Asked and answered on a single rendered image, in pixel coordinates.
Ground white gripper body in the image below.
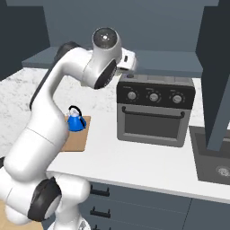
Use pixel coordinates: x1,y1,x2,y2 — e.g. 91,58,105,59
116,62,138,74

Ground brown wooden tray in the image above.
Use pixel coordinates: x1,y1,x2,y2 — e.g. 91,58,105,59
60,115,93,153

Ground dark blue cabinet door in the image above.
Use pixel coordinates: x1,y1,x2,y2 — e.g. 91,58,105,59
195,0,230,153

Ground blue-grey base cabinet door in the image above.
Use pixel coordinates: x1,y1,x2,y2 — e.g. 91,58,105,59
181,197,230,230

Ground grey toaster oven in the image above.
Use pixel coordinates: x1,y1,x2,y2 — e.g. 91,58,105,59
116,73,197,148

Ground toaster oven door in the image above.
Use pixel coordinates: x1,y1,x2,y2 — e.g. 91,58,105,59
116,102,193,148

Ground dark grey sink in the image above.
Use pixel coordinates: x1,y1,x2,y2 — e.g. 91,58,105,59
188,125,230,186

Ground blue-grey drawer front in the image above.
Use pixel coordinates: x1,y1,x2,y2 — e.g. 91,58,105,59
80,199,186,230
88,181,192,214

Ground black toaster oven door handle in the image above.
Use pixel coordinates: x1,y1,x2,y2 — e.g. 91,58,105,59
121,106,186,120

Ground blue kettle with black handle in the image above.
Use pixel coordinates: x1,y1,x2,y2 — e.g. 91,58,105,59
66,105,88,133

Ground dark blue wall cabinet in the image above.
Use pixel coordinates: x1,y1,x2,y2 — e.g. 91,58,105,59
0,0,51,82

